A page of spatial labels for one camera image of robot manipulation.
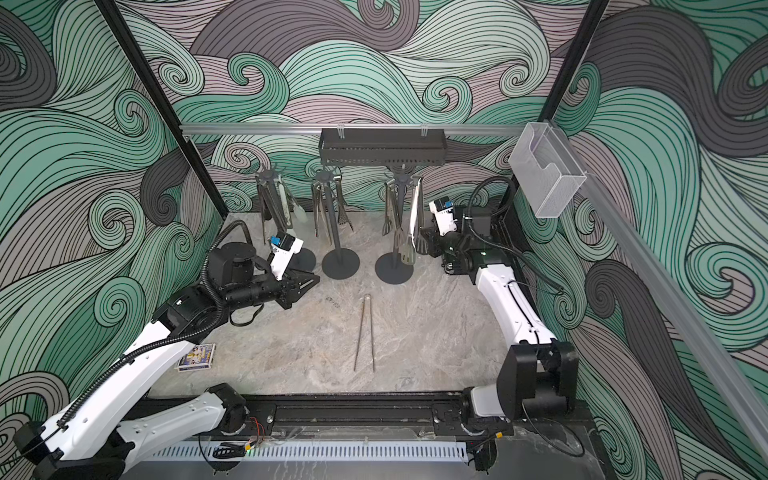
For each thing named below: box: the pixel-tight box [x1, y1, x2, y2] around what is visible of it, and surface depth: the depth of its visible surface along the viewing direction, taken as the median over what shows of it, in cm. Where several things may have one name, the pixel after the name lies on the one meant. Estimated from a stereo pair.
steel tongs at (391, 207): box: [382, 178, 398, 236], surface depth 81 cm
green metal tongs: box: [277, 180, 308, 226], surface depth 80 cm
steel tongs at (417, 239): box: [401, 175, 428, 266], surface depth 76 cm
